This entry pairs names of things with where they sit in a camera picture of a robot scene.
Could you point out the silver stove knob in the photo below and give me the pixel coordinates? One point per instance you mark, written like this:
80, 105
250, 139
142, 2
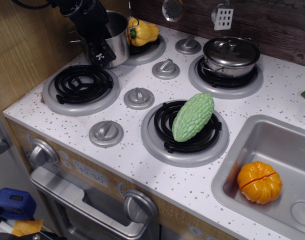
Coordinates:
106, 134
139, 98
166, 70
188, 46

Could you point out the blue clamp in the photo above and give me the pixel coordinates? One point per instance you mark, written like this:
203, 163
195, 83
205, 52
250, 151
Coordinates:
16, 205

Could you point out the yellow cloth scrap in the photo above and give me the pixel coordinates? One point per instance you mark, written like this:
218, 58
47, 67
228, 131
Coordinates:
26, 227

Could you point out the front right black burner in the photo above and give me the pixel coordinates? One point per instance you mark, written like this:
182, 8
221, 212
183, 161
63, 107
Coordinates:
205, 147

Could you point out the tall steel pot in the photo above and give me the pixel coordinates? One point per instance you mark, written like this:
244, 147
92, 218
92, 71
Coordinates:
118, 42

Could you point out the back left black burner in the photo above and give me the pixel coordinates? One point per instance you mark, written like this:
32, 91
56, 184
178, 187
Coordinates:
140, 55

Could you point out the green toy bitter gourd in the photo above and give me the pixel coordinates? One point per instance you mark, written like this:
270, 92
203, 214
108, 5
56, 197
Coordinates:
192, 117

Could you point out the black burner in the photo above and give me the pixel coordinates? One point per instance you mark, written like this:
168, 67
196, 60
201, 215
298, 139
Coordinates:
81, 90
224, 87
140, 55
205, 147

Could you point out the right silver oven knob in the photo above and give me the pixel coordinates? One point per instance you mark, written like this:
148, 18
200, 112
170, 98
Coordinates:
138, 207

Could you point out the silver oven knob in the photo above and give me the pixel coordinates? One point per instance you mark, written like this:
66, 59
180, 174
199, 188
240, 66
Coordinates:
42, 153
138, 207

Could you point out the silver stove knob front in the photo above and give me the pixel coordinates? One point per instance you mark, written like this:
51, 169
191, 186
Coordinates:
106, 134

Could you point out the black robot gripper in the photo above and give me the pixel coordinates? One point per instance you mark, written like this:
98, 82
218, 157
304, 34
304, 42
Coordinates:
90, 19

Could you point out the silver stove knob lower middle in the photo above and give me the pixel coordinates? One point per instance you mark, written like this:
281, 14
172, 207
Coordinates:
139, 98

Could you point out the lidded steel pot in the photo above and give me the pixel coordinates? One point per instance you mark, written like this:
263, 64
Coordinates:
230, 57

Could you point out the silver stove knob upper middle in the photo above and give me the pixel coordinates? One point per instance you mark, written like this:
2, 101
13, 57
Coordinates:
166, 70

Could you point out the silver stove knob back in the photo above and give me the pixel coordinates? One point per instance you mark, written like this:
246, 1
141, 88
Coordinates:
188, 46

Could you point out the oven clock display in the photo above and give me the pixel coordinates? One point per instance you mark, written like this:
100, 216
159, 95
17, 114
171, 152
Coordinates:
91, 173

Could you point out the orange toy pumpkin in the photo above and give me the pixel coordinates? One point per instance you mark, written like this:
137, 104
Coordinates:
259, 182

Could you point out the left silver oven knob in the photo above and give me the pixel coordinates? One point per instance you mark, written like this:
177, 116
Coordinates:
42, 153

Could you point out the silver oven door handle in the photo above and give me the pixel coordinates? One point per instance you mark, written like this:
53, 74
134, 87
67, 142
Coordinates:
85, 212

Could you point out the hanging steel strainer ladle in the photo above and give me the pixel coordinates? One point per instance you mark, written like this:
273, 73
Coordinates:
173, 10

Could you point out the back right black burner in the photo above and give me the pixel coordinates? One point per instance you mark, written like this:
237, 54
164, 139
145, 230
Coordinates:
224, 87

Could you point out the front left black burner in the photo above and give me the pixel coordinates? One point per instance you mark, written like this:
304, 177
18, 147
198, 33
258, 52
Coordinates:
81, 90

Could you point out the yellow toy bell pepper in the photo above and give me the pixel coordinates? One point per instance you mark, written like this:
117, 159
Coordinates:
141, 33

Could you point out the grey toy sink basin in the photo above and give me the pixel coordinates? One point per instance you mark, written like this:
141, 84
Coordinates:
281, 145

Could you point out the hanging slotted steel spatula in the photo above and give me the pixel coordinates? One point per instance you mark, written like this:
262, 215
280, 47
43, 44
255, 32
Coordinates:
222, 16

